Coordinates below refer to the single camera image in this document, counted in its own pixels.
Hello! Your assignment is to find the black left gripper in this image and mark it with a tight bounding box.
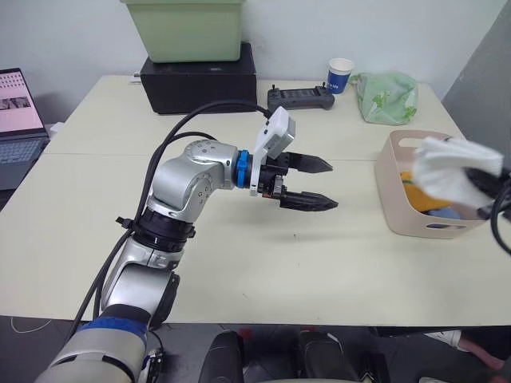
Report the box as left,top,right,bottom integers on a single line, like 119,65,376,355
258,152,340,211

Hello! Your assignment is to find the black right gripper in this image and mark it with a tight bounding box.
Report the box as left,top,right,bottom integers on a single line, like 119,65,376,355
464,167,511,225

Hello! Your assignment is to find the white sock pair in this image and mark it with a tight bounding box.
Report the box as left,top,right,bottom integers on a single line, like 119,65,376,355
412,136,505,211

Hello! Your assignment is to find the blue sock pair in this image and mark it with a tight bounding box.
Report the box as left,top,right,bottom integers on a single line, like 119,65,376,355
426,205,465,221

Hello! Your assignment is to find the yellow sock pair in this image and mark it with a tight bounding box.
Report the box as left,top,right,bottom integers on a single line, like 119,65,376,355
400,170,445,214

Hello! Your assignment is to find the beige plastic container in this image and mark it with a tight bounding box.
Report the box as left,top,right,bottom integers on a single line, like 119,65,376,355
374,129,495,241

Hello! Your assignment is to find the dark grey remote controller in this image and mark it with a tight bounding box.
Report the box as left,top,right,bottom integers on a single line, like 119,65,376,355
267,84,336,112

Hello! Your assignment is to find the blue and white paper cup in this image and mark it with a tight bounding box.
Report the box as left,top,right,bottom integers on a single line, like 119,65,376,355
327,57,355,96

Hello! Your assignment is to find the green plastic bag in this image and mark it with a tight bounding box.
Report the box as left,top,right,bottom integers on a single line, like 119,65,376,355
348,71,420,125

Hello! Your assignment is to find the black box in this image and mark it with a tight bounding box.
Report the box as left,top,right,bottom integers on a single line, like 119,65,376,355
139,41,259,116

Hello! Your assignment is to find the white shoe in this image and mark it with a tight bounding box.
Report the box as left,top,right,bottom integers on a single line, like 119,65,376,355
422,328,474,353

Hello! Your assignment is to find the dark rounded shape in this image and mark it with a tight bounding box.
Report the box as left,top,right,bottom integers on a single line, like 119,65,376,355
296,329,362,383
198,330,245,383

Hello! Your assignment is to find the green plastic bin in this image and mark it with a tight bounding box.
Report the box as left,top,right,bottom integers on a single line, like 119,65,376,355
120,0,245,65

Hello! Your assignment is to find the grey laptop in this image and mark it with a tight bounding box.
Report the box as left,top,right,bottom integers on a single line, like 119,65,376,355
0,68,52,192

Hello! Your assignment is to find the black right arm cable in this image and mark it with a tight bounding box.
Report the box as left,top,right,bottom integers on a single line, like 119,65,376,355
489,190,511,256

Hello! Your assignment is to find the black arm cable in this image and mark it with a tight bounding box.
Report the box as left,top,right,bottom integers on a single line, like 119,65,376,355
489,190,511,256
73,99,273,325

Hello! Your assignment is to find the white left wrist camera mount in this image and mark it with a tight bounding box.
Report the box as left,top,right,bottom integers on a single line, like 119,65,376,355
249,105,298,197

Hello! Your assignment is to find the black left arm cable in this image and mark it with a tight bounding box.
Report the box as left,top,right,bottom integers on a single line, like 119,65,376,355
73,99,273,325

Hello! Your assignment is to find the thin white floor cable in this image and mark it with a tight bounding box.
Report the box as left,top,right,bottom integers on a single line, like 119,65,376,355
10,316,53,334

